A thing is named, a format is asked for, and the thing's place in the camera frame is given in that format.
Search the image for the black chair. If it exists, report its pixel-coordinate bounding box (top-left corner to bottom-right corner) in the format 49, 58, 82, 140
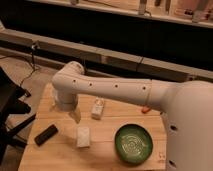
0, 67, 35, 164

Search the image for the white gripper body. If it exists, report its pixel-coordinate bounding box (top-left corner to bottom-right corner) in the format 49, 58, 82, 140
52, 90, 78, 111

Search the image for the white sponge block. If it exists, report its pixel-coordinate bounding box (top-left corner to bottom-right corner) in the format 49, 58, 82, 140
77, 127, 90, 148

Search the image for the black cable on floor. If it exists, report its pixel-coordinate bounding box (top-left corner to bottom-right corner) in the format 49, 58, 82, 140
0, 39, 41, 88

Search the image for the black eraser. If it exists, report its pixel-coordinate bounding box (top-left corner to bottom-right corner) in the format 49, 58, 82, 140
34, 125, 58, 146

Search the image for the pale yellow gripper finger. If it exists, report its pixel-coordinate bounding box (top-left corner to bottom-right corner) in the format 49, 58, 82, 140
69, 108, 81, 124

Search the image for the green ceramic bowl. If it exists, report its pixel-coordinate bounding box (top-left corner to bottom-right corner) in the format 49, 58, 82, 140
114, 124, 153, 165

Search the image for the orange carrot toy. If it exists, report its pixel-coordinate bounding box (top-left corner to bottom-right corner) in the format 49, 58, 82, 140
141, 106, 150, 114

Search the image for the white small bottle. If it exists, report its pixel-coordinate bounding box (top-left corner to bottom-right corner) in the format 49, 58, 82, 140
91, 98, 105, 120

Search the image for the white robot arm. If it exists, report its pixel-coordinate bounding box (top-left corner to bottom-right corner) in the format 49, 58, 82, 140
52, 61, 213, 171

